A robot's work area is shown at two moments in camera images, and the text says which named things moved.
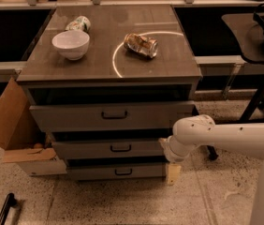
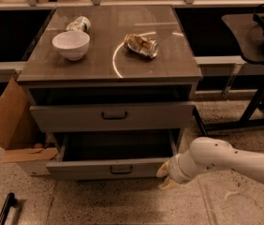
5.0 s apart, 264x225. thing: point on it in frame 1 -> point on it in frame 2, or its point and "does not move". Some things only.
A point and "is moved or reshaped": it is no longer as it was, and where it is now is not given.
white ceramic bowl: (73, 44) does not move
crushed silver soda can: (147, 47) does not move
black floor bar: (9, 202) does not move
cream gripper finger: (173, 172) -> (168, 184)
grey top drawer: (110, 117) does not move
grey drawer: (109, 148) is moved or reshaped
